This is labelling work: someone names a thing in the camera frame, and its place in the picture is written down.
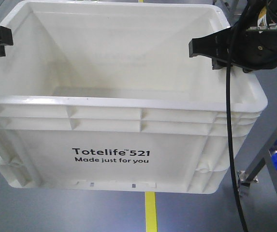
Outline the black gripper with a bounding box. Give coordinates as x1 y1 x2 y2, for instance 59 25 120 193
189 0 277 72

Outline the white plastic Totelife crate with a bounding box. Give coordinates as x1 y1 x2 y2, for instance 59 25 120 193
0 0 268 194

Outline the yellow floor tape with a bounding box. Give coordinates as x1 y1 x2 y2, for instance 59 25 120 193
145 191 158 232

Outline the black cable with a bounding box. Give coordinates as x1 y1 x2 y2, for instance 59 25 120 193
225 0 250 232

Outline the metal shelf frame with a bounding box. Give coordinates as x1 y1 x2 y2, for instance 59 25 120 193
226 37 277 232

